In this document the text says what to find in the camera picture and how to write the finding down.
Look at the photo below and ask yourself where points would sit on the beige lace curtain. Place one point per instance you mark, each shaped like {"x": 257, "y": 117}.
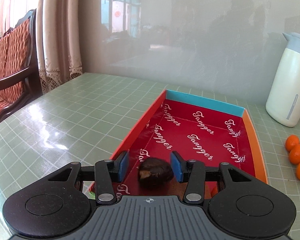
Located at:
{"x": 57, "y": 37}

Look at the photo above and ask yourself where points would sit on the wooden chair red cushion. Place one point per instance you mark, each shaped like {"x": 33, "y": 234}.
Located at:
{"x": 19, "y": 72}

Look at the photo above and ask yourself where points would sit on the dark chestnut front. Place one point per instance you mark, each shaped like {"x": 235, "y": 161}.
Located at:
{"x": 154, "y": 172}

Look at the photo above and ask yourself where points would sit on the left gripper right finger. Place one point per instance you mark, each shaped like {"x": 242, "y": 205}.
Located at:
{"x": 191, "y": 172}

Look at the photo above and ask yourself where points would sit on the colourful cardboard box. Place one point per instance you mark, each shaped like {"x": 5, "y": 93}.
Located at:
{"x": 197, "y": 128}

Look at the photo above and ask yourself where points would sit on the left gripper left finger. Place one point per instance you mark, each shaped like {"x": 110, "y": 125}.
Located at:
{"x": 108, "y": 172}

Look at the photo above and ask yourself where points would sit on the cream thermos jug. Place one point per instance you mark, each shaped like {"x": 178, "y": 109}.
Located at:
{"x": 283, "y": 103}

